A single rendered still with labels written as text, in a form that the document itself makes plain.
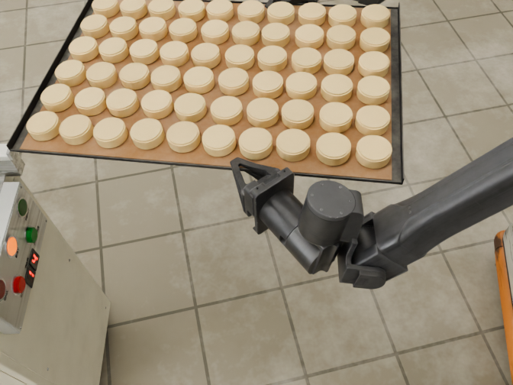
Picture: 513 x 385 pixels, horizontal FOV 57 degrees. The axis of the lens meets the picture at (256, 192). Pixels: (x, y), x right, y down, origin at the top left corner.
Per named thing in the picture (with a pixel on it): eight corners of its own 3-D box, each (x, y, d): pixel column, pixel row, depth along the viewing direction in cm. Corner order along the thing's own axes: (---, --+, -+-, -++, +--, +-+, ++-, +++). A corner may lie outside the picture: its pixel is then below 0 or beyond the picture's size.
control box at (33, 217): (1, 334, 86) (-38, 308, 75) (31, 219, 100) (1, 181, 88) (22, 334, 86) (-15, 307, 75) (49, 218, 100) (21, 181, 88)
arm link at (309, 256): (309, 286, 62) (340, 266, 65) (321, 257, 57) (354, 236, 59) (276, 248, 65) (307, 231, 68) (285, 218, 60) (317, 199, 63)
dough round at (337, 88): (358, 95, 77) (359, 86, 75) (333, 108, 76) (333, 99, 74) (339, 78, 79) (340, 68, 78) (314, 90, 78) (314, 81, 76)
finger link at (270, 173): (217, 189, 74) (254, 231, 69) (213, 161, 68) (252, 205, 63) (253, 168, 76) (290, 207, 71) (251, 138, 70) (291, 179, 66)
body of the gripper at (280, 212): (250, 227, 70) (282, 263, 67) (246, 187, 62) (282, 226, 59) (284, 204, 72) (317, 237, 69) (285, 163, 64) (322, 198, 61)
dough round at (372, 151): (379, 138, 72) (381, 129, 70) (396, 162, 69) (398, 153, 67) (349, 149, 71) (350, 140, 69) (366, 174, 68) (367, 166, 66)
